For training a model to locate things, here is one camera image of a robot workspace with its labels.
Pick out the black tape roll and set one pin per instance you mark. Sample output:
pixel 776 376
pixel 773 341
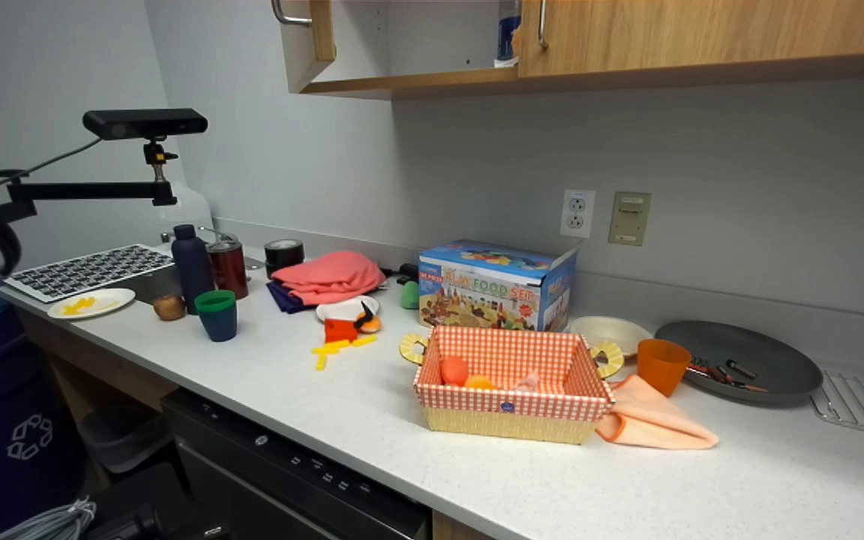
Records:
pixel 283 254

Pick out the yellow toy food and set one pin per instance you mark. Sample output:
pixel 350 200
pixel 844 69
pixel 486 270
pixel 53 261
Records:
pixel 332 349

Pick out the black stereo camera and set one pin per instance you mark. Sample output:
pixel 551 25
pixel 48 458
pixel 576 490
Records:
pixel 144 125

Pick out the dark grey round tray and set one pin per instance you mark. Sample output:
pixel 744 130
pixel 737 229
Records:
pixel 744 364

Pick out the red checkered basket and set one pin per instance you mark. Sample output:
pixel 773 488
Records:
pixel 521 386

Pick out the orange toy fruit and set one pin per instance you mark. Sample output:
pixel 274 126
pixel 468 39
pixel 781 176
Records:
pixel 455 370

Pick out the green and blue cup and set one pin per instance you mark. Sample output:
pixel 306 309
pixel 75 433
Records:
pixel 218 314

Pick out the pink folded cloth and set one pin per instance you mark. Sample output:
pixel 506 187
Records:
pixel 324 281

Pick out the beige wall switch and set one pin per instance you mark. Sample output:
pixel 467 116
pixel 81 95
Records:
pixel 628 219

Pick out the colourful toy box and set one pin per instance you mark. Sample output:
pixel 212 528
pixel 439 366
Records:
pixel 497 286

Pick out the white wall outlet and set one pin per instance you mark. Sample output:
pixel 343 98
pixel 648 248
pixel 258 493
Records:
pixel 576 215

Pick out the dark blue bottle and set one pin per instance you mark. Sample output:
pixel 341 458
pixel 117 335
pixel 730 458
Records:
pixel 192 261

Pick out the white plate with food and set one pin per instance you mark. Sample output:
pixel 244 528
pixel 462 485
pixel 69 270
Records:
pixel 91 305

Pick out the grid drying mat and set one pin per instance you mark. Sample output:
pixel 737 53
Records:
pixel 94 270

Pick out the green toy item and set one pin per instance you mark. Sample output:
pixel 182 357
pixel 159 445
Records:
pixel 408 296

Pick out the wooden cabinet door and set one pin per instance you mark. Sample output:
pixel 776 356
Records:
pixel 306 39

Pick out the blue recycling bin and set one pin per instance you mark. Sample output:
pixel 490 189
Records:
pixel 39 458

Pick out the wooden upper cabinet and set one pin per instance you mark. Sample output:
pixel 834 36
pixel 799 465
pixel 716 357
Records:
pixel 490 45

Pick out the orange plastic cup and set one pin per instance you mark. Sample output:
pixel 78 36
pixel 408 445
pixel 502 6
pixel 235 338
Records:
pixel 660 364

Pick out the white bowl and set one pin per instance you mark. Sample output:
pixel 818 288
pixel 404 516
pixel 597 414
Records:
pixel 611 341

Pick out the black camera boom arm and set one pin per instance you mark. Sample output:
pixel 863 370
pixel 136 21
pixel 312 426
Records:
pixel 21 194

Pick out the brown small bowl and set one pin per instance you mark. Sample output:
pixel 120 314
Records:
pixel 169 308

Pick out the black dishwasher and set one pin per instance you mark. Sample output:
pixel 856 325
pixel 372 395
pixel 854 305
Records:
pixel 269 488

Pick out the peach cloth napkin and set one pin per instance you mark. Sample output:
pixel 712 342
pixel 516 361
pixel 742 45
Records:
pixel 645 418

